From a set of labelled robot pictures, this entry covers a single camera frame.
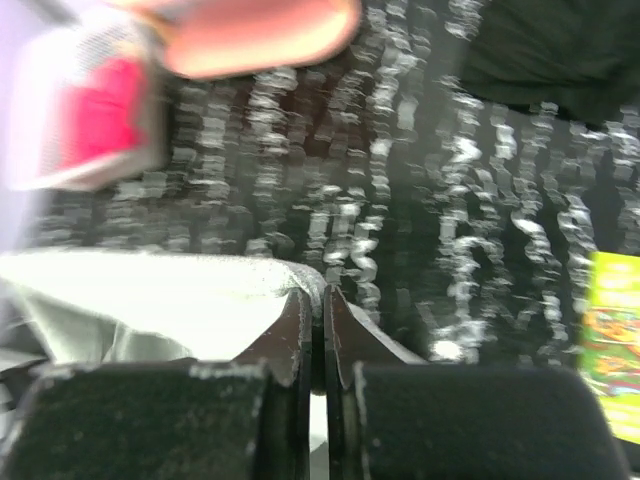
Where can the pink three-tier shelf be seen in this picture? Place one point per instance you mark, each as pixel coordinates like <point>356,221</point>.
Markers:
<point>215,39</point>

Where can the grey t-shirt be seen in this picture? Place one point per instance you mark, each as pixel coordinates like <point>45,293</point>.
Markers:
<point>91,305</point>

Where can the black t-shirt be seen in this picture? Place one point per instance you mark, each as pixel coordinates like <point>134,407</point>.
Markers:
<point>582,56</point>

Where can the white plastic basket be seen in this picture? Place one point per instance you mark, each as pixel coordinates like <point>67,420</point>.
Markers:
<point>59,59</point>

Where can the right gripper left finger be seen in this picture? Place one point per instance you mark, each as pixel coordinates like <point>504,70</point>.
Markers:
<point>182,419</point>

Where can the green treehouse book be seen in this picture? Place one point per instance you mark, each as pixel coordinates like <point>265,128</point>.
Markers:
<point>609,361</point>

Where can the red t-shirt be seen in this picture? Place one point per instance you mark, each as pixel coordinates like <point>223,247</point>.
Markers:
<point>102,114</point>

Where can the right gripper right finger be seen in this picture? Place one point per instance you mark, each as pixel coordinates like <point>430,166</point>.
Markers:
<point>392,416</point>

